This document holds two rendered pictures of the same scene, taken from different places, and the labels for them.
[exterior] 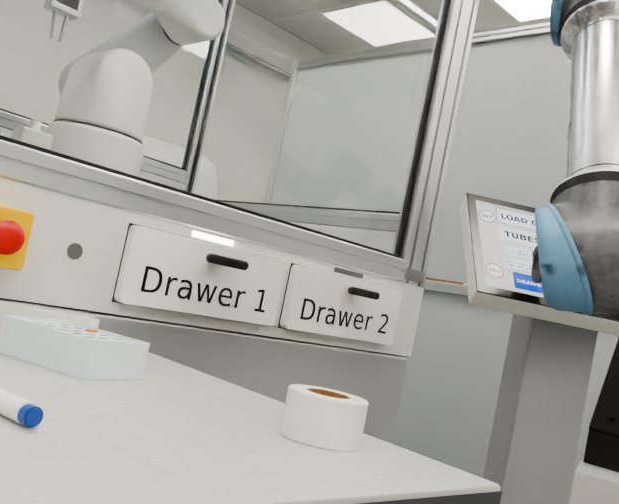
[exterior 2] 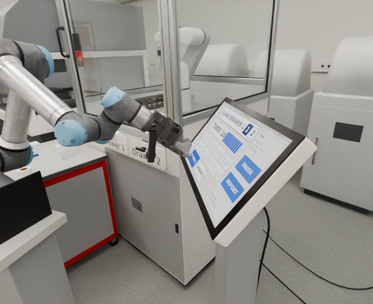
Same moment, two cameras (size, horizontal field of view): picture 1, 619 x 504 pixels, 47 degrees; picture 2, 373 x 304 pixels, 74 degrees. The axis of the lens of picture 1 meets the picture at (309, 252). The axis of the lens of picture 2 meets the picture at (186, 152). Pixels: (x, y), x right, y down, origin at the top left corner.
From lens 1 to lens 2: 202 cm
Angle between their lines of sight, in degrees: 88
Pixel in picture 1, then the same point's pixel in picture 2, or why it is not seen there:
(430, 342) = not seen: outside the picture
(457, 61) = (166, 38)
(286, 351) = (137, 162)
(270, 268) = (122, 139)
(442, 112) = (165, 68)
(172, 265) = not seen: hidden behind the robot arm
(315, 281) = (133, 143)
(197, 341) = (119, 155)
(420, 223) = not seen: hidden behind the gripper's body
